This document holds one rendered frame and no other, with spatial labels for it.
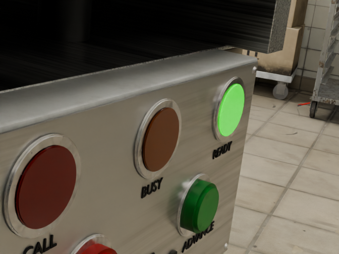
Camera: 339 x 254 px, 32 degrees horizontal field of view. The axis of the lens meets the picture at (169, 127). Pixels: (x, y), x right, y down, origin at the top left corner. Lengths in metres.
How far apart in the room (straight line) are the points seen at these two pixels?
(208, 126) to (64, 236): 0.12
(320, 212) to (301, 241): 0.28
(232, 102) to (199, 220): 0.07
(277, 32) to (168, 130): 0.14
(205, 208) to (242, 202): 1.93
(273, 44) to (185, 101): 0.11
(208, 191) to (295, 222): 1.86
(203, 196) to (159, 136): 0.06
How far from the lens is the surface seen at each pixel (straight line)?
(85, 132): 0.24
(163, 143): 0.29
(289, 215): 2.23
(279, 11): 0.40
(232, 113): 0.35
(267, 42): 0.39
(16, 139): 0.21
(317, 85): 3.51
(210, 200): 0.34
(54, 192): 0.23
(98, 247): 0.26
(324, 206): 2.38
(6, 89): 0.24
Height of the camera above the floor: 0.90
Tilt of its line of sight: 17 degrees down
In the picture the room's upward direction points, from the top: 7 degrees clockwise
